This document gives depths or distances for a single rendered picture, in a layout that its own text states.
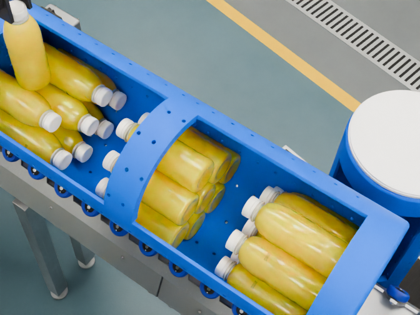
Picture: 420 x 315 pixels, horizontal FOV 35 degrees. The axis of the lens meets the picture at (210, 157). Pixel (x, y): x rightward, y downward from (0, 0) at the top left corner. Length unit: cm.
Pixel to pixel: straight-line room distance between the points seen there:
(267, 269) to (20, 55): 60
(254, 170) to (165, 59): 163
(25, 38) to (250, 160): 49
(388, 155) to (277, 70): 154
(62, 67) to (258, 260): 56
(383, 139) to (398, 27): 181
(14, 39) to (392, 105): 80
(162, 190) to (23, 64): 36
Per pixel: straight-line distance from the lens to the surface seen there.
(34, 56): 129
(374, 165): 139
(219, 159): 122
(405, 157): 143
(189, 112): 117
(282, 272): 114
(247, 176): 135
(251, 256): 115
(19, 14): 124
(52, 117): 133
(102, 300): 233
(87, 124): 135
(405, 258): 165
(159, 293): 141
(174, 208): 119
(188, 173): 117
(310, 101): 281
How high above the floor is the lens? 216
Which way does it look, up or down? 56 degrees down
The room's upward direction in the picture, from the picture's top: 4 degrees clockwise
